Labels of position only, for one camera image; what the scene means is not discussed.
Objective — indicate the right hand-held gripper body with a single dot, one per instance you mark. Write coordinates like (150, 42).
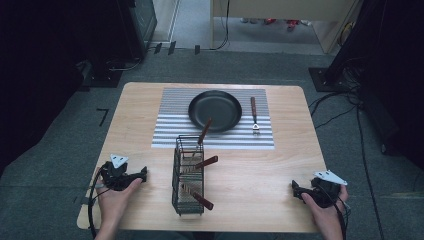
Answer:
(326, 193)

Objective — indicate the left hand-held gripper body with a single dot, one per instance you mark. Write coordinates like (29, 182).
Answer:
(115, 175)

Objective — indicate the person's right hand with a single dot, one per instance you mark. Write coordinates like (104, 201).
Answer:
(328, 216)

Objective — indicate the person's left hand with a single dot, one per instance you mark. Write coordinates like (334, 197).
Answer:
(111, 206)

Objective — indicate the grey striped placemat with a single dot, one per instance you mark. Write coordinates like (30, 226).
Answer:
(170, 130)

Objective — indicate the black frying pan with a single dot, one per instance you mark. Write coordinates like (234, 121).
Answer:
(216, 108)

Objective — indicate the black stand base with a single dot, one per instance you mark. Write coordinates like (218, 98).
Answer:
(103, 75)

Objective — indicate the dark glass-fronted cabinet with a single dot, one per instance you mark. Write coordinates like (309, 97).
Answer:
(143, 23)

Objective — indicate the red shoes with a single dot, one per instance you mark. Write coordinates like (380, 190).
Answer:
(291, 24)

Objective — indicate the beige wooden cabinet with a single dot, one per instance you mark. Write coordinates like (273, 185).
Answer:
(283, 8)

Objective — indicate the black stand base plate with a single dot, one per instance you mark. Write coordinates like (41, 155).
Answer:
(318, 80)

